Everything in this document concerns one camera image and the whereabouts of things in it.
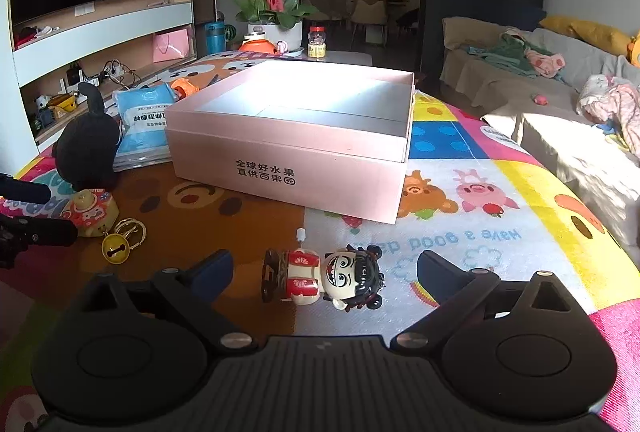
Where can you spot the orange round toy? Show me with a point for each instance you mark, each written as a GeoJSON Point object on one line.
{"type": "Point", "coordinates": [260, 46]}

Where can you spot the yellow cushion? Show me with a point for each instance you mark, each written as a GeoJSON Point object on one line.
{"type": "Point", "coordinates": [602, 36]}

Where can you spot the dining chair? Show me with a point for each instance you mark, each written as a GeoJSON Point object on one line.
{"type": "Point", "coordinates": [371, 15]}

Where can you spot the beige sofa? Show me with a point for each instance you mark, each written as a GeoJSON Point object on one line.
{"type": "Point", "coordinates": [574, 107]}

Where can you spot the opera mask doll figure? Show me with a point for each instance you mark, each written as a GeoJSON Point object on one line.
{"type": "Point", "coordinates": [347, 278]}

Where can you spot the pudding plush keychain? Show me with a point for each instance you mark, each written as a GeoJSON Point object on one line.
{"type": "Point", "coordinates": [92, 211]}

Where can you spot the green clothes on sofa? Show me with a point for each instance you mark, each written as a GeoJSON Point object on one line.
{"type": "Point", "coordinates": [510, 54]}

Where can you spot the small pink toy on sofa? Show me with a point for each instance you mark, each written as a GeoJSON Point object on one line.
{"type": "Point", "coordinates": [540, 100]}

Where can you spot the pink white blanket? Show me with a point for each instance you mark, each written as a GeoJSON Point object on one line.
{"type": "Point", "coordinates": [604, 98]}

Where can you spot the orange plastic toy shell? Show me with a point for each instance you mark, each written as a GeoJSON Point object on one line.
{"type": "Point", "coordinates": [183, 88]}

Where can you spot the white tv cabinet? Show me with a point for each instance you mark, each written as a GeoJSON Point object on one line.
{"type": "Point", "coordinates": [35, 52]}

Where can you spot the blue wet wipes pack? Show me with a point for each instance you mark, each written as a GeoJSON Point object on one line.
{"type": "Point", "coordinates": [142, 113]}

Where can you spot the red lid candy jar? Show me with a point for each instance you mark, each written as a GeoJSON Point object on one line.
{"type": "Point", "coordinates": [316, 48]}

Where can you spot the pink cardboard box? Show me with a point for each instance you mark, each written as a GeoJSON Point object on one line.
{"type": "Point", "coordinates": [328, 136]}

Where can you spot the yellow bell keychain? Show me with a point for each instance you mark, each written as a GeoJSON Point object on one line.
{"type": "Point", "coordinates": [126, 236]}

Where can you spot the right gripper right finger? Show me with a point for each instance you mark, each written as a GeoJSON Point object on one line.
{"type": "Point", "coordinates": [460, 295]}

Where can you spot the black plush toy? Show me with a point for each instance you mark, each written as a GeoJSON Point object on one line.
{"type": "Point", "coordinates": [84, 154]}

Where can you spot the colourful cartoon play mat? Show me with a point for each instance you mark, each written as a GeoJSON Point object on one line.
{"type": "Point", "coordinates": [556, 348]}

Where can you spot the power strip with cables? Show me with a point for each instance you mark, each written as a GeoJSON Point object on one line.
{"type": "Point", "coordinates": [113, 71]}

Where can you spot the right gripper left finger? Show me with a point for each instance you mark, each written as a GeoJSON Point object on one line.
{"type": "Point", "coordinates": [188, 296]}

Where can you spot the yellow plush toy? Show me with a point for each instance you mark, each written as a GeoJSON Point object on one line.
{"type": "Point", "coordinates": [633, 49]}

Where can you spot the pink paper bag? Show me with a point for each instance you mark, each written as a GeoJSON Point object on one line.
{"type": "Point", "coordinates": [172, 45]}

